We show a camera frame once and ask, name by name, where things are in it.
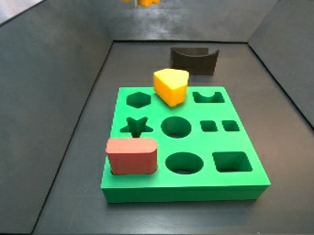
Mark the yellow star prism object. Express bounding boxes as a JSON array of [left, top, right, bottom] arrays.
[[121, 0, 161, 8]]

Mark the green shape sorter board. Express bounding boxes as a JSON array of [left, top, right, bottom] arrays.
[[100, 86, 271, 203]]

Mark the black curved fixture stand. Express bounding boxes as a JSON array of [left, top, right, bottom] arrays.
[[170, 48, 219, 75]]

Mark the yellow wedge block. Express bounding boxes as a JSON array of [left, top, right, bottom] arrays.
[[153, 68, 188, 106]]

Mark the red rounded block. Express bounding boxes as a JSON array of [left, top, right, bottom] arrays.
[[105, 138, 157, 175]]

